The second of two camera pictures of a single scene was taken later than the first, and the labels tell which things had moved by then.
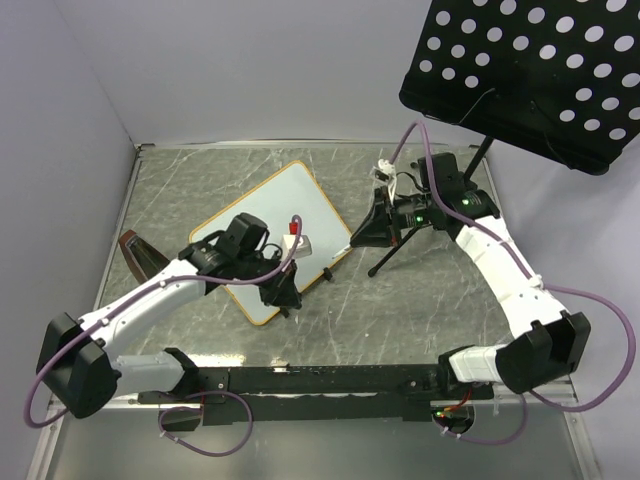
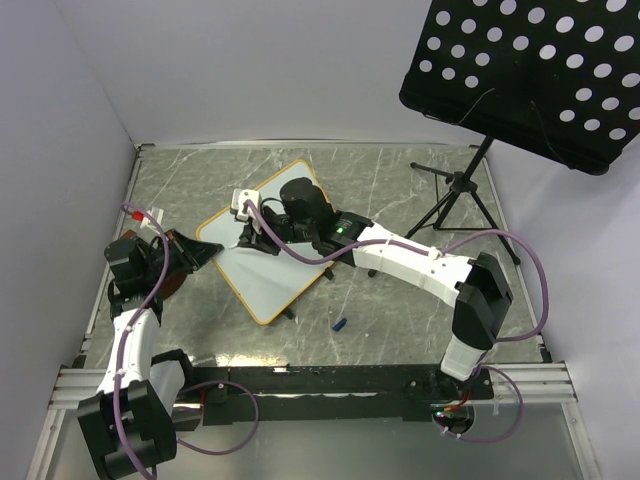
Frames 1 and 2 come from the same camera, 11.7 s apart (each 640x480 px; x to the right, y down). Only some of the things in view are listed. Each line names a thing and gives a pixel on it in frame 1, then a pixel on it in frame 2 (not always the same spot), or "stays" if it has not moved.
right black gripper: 375,229 → 259,242
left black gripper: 274,295 → 191,254
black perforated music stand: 557,77 stays
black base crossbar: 320,393 stays
